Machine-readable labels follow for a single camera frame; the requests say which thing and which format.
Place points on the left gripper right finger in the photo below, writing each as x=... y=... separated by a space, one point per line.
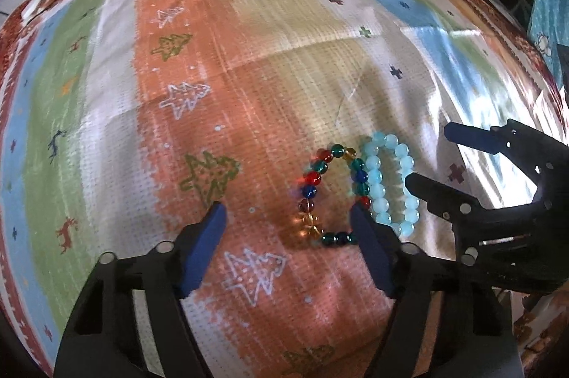
x=391 y=272

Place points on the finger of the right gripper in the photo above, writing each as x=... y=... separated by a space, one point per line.
x=492 y=141
x=448 y=203

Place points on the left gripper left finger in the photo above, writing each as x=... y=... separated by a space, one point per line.
x=170 y=276

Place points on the teal patterned cloth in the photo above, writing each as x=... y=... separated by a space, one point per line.
x=548 y=30

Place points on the striped colourful bed blanket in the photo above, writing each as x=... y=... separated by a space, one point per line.
x=244 y=93

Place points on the white power strip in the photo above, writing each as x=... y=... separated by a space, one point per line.
x=30 y=10

